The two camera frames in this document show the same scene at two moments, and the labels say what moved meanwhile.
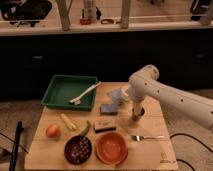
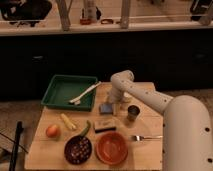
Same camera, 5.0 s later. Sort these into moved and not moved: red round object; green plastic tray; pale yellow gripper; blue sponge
Moved: pale yellow gripper
Not moved: red round object; green plastic tray; blue sponge
